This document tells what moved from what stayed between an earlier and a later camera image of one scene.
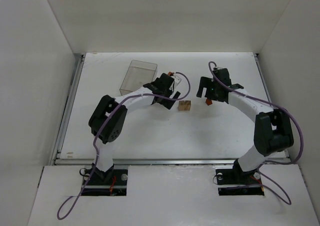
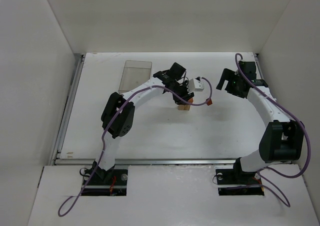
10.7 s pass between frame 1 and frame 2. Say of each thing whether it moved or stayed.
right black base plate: stayed
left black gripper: moved
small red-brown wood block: stayed
